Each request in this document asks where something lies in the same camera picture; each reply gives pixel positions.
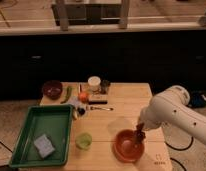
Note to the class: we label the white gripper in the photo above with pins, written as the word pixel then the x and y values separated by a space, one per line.
pixel 149 119

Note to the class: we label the dark red grape bunch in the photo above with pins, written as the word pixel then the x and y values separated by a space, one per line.
pixel 139 134

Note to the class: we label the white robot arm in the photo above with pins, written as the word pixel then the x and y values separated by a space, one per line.
pixel 171 106

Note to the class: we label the red bowl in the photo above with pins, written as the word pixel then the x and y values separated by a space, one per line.
pixel 124 147

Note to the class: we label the dark maroon bowl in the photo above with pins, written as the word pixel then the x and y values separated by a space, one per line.
pixel 52 89

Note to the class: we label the dark glass jar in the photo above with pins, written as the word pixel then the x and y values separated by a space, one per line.
pixel 105 84

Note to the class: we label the metal spoon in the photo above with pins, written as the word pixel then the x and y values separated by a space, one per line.
pixel 98 108

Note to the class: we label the black brush block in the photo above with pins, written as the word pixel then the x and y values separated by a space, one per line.
pixel 97 99

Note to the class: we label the white lidded container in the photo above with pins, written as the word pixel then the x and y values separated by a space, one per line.
pixel 94 83

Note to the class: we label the orange fruit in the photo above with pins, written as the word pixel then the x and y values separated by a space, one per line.
pixel 83 97

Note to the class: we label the green cup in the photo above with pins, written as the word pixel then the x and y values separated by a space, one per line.
pixel 83 141

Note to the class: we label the white cloth with dark object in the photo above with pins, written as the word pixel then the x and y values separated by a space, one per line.
pixel 79 108

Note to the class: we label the green plastic tray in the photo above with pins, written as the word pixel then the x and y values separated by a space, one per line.
pixel 53 121

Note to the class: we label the blue grey sponge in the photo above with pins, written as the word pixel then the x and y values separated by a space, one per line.
pixel 44 146

